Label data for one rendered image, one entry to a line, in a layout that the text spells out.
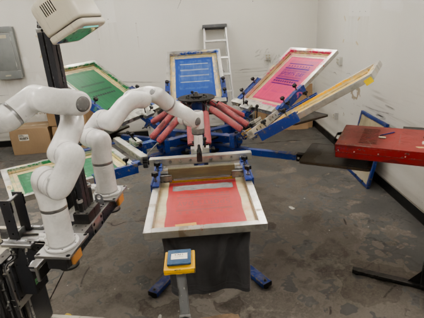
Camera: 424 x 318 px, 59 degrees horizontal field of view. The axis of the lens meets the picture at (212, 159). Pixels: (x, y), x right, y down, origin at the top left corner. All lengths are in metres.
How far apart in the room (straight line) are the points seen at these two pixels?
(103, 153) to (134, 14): 4.67
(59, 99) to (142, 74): 5.09
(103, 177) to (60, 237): 0.44
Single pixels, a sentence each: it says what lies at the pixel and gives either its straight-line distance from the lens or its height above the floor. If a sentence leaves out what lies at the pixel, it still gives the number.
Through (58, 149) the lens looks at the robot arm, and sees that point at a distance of 1.36.
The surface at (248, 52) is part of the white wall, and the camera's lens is 6.34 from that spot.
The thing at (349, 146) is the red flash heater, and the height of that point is 1.10.
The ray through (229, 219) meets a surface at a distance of 1.90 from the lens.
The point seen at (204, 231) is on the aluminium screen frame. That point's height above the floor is 0.97.
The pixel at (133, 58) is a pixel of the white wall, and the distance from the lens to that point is 6.34.
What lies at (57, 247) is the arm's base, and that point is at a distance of 1.52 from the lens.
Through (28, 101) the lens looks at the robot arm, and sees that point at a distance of 1.32.
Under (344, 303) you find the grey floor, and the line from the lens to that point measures 2.93.
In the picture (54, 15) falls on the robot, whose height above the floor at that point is 1.94.
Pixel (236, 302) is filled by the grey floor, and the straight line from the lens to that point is 2.85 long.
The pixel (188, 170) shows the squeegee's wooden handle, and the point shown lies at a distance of 2.28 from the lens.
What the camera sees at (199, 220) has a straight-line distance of 1.91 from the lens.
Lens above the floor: 1.92
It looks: 21 degrees down
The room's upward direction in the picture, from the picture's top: 4 degrees counter-clockwise
